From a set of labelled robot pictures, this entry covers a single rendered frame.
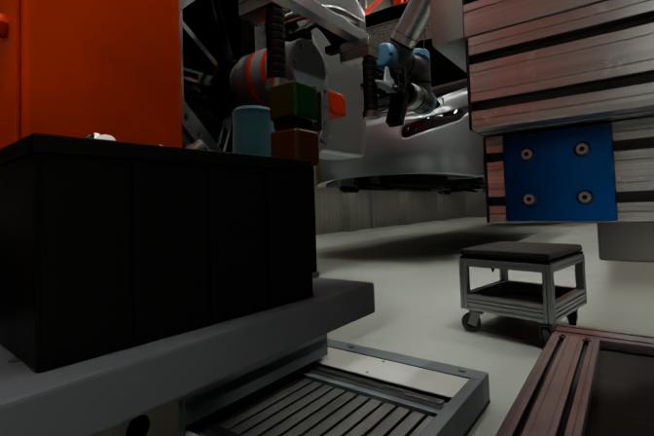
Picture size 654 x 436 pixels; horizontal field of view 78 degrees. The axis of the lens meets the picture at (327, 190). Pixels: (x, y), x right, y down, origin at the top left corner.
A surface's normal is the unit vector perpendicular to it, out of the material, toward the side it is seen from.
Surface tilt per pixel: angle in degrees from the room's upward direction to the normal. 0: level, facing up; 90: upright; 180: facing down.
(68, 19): 90
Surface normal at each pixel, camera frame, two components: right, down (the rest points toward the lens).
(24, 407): 0.80, -0.05
